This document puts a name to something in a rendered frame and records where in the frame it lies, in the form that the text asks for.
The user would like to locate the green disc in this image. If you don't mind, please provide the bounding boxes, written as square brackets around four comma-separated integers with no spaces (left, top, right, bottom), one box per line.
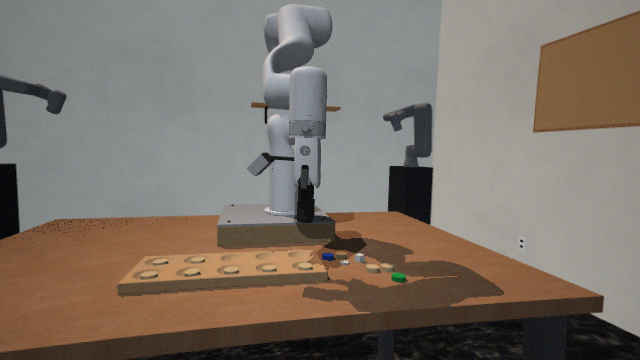
[392,273,406,283]

